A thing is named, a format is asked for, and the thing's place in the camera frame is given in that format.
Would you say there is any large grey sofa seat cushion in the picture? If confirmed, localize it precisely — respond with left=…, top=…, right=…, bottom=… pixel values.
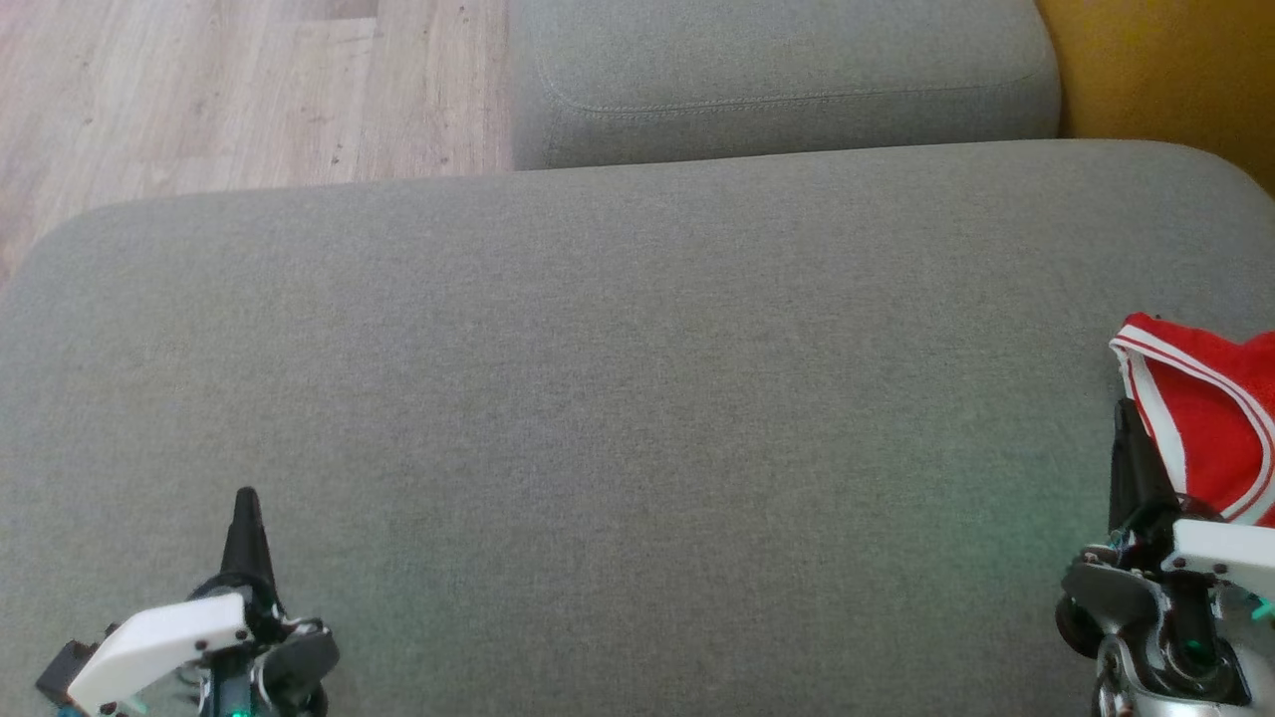
left=0, top=139, right=1275, bottom=717

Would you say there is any medium grey sofa seat cushion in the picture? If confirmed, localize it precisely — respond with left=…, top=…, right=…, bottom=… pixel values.
left=508, top=0, right=1063, bottom=171

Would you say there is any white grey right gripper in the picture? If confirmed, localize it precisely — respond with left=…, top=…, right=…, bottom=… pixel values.
left=1054, top=396, right=1275, bottom=708

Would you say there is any yellow grey sofa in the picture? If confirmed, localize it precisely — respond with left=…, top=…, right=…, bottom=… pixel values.
left=1036, top=0, right=1275, bottom=197

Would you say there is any red white lettered jersey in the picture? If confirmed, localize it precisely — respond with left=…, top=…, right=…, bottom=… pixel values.
left=1109, top=313, right=1275, bottom=529

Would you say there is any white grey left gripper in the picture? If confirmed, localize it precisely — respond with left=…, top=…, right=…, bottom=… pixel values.
left=66, top=487, right=341, bottom=717

